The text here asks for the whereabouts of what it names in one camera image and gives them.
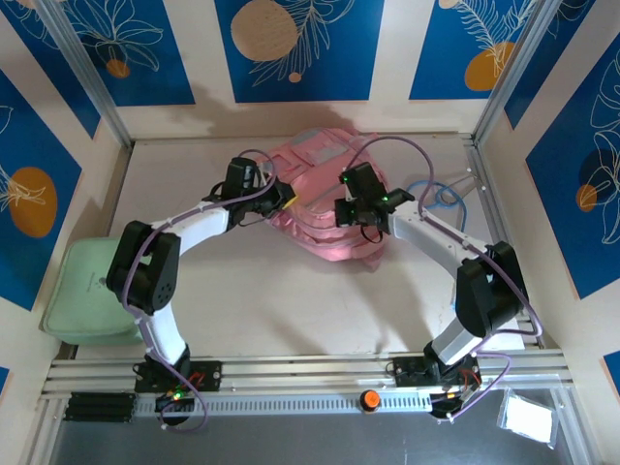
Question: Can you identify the pink school backpack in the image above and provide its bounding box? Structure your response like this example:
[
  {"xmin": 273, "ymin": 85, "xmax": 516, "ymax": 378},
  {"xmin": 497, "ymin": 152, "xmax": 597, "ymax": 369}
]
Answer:
[{"xmin": 263, "ymin": 126, "xmax": 393, "ymax": 272}]

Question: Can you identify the mint green pencil case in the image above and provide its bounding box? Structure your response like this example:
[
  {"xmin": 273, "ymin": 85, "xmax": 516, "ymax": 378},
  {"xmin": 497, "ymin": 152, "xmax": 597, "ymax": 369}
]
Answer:
[{"xmin": 42, "ymin": 239, "xmax": 146, "ymax": 346}]

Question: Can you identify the orange emergency stop button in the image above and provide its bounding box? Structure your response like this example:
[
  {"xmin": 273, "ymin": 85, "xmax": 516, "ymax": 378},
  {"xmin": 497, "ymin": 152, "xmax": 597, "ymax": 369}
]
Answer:
[{"xmin": 358, "ymin": 389, "xmax": 383, "ymax": 414}]

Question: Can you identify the black ribbed block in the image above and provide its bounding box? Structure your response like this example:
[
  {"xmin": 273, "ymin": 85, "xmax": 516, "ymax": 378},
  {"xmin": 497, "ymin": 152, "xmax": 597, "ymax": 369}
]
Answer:
[{"xmin": 63, "ymin": 391, "xmax": 138, "ymax": 423}]

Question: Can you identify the clear plastic bag white sheet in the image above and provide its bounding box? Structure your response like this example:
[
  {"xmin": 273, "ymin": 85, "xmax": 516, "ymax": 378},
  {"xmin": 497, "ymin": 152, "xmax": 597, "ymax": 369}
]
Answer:
[{"xmin": 497, "ymin": 387, "xmax": 557, "ymax": 446}]

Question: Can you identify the blue cable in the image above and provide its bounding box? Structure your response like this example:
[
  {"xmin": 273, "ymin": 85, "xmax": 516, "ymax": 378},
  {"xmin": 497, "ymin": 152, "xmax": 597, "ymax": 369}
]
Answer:
[{"xmin": 405, "ymin": 179, "xmax": 474, "ymax": 233}]

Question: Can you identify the aluminium side rail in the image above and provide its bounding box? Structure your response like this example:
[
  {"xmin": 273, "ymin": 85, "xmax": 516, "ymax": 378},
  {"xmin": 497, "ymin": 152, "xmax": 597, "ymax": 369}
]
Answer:
[{"xmin": 462, "ymin": 138, "xmax": 542, "ymax": 350}]

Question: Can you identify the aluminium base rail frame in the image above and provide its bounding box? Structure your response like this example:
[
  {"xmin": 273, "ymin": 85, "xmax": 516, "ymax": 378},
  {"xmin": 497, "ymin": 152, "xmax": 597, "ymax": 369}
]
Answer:
[{"xmin": 41, "ymin": 353, "xmax": 573, "ymax": 401}]

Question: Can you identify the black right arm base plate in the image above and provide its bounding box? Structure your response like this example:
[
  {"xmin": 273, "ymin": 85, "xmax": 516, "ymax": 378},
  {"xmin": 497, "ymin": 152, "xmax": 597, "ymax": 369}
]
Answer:
[{"xmin": 392, "ymin": 356, "xmax": 481, "ymax": 388}]

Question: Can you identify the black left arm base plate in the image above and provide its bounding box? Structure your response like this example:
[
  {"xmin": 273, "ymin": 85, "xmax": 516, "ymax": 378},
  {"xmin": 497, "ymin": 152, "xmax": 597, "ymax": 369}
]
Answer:
[{"xmin": 134, "ymin": 360, "xmax": 224, "ymax": 393}]

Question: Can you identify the slotted grey cable duct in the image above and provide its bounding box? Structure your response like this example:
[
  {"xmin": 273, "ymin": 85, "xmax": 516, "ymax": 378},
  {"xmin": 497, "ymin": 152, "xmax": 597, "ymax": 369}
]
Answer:
[{"xmin": 135, "ymin": 392, "xmax": 432, "ymax": 417}]

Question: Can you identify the aluminium corner post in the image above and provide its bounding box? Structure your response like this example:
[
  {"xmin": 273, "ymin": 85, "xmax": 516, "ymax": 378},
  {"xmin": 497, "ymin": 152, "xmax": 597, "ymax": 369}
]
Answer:
[
  {"xmin": 472, "ymin": 0, "xmax": 566, "ymax": 144},
  {"xmin": 36, "ymin": 0, "xmax": 135, "ymax": 146}
]

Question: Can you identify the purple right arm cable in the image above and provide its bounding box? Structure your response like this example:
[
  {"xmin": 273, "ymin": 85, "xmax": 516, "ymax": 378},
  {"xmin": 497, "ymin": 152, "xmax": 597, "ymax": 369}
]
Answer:
[{"xmin": 353, "ymin": 136, "xmax": 543, "ymax": 422}]

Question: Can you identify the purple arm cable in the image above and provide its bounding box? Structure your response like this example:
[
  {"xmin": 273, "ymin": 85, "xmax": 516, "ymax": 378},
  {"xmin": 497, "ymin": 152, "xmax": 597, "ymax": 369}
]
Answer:
[
  {"xmin": 120, "ymin": 149, "xmax": 277, "ymax": 435},
  {"xmin": 353, "ymin": 136, "xmax": 543, "ymax": 422}
]

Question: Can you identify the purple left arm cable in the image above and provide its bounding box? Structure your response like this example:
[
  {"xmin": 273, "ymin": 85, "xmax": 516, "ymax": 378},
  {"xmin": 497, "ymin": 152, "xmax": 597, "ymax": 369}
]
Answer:
[{"xmin": 120, "ymin": 149, "xmax": 277, "ymax": 435}]

